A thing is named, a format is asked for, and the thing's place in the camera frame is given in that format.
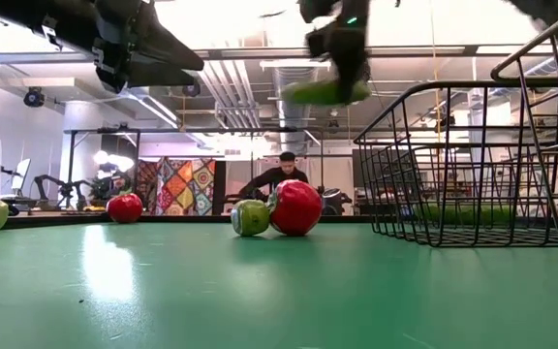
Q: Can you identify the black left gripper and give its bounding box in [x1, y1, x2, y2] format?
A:
[65, 0, 205, 94]

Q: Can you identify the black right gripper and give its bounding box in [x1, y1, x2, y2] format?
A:
[298, 0, 372, 106]

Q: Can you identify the green cucumber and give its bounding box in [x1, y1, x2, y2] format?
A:
[412, 202, 520, 228]
[280, 79, 373, 108]

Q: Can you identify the red plastic tomato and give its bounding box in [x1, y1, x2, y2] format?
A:
[106, 193, 144, 225]
[265, 178, 324, 238]

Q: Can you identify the person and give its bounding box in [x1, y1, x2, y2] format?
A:
[112, 173, 134, 196]
[237, 150, 310, 200]

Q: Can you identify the colourful patchwork quilt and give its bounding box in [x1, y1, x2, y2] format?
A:
[136, 157, 217, 217]

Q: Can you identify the black round bin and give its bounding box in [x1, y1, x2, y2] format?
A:
[321, 187, 354, 216]

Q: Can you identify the white monitor on stand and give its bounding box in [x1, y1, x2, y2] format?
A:
[11, 158, 32, 191]

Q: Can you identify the silver ventilation duct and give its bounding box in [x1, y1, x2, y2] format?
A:
[272, 67, 320, 152]

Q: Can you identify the black metal frame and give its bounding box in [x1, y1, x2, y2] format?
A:
[63, 126, 142, 214]

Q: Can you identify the black wire basket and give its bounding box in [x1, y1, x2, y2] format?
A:
[353, 77, 558, 248]

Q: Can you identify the metallic wire basket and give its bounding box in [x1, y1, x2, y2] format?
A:
[489, 0, 558, 264]

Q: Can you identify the dark grey wire basket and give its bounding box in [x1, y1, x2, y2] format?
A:
[363, 144, 558, 230]

